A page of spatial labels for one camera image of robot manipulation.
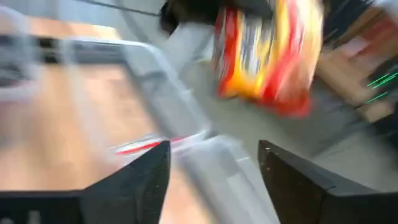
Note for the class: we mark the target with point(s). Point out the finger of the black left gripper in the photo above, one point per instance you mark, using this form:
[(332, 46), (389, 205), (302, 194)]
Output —
[(252, 6)]

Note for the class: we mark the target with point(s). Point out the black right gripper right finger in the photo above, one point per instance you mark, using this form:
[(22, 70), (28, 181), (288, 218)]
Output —
[(295, 193)]

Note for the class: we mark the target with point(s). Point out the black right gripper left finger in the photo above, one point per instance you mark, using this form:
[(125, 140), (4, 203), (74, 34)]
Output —
[(136, 186)]

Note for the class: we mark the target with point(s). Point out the yellow red Maruchan noodle pack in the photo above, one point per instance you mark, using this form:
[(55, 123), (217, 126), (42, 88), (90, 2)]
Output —
[(264, 62)]

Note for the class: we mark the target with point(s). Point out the clear plastic bin white label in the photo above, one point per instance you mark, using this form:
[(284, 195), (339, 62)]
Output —
[(224, 186)]

